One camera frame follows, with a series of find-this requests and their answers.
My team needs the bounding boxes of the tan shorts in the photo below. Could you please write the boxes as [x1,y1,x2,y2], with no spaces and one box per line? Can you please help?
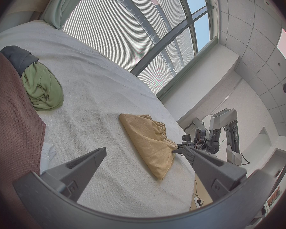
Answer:
[119,114,178,180]

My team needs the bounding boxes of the grey-green curtain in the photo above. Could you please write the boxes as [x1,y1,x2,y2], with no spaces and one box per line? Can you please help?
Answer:
[42,0,98,29]

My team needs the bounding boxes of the green garment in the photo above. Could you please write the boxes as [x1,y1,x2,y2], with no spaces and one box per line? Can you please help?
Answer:
[21,61,64,111]

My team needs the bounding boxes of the black garment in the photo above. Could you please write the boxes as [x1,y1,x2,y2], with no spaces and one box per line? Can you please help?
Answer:
[0,45,40,77]

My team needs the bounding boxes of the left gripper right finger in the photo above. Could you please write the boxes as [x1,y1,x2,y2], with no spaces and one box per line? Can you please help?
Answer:
[182,145,248,203]

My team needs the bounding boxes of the white garment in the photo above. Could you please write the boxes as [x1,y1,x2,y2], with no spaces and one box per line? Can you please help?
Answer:
[39,142,58,175]

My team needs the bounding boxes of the brown garment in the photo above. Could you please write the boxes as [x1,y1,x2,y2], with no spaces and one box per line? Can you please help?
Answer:
[0,50,47,224]

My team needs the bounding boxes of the window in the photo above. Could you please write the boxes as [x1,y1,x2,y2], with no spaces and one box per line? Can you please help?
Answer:
[62,0,220,100]

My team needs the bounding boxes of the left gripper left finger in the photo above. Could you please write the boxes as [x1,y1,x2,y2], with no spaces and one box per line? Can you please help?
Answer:
[41,147,108,203]

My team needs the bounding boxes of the black cable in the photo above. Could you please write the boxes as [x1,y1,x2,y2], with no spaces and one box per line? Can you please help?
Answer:
[239,152,251,165]

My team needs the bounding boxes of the bed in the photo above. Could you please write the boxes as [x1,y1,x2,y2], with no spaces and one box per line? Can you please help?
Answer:
[0,9,198,210]

